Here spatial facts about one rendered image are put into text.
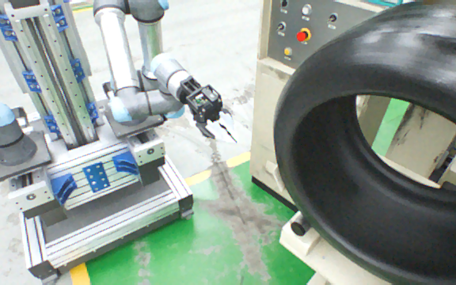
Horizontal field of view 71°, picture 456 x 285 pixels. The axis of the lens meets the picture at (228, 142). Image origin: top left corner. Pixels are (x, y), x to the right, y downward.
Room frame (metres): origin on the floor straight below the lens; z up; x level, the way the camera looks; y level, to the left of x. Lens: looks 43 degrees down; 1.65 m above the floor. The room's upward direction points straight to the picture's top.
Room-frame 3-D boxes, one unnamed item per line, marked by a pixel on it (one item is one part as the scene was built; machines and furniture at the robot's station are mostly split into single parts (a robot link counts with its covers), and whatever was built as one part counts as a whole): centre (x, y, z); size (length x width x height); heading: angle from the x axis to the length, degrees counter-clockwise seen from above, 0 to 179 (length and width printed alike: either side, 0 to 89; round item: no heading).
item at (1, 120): (0.95, 0.88, 0.88); 0.13 x 0.12 x 0.14; 95
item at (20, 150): (0.95, 0.87, 0.77); 0.15 x 0.15 x 0.10
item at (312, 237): (0.60, -0.31, 0.83); 0.36 x 0.09 x 0.06; 136
